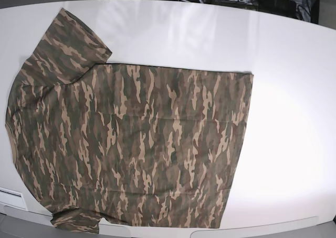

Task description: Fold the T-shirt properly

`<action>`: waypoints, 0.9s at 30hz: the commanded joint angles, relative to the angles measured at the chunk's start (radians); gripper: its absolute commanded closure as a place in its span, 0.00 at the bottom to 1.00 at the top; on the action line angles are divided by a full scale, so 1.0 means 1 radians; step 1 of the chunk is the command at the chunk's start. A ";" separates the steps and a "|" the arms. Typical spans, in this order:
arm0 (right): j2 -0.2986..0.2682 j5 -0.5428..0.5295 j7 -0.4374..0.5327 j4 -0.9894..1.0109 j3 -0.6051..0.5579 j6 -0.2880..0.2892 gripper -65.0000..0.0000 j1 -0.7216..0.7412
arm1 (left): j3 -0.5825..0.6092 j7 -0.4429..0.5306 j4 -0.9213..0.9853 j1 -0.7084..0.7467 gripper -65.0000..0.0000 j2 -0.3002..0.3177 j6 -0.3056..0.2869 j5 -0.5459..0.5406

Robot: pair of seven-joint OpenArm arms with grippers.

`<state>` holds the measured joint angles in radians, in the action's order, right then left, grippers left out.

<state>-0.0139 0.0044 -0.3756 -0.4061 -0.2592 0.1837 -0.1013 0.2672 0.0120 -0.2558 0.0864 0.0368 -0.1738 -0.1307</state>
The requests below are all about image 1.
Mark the camouflage T-shirt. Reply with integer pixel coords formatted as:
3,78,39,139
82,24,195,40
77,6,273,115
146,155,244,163
5,9,254,234

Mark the white label plate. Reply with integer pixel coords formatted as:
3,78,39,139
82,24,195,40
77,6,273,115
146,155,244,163
0,187,28,211

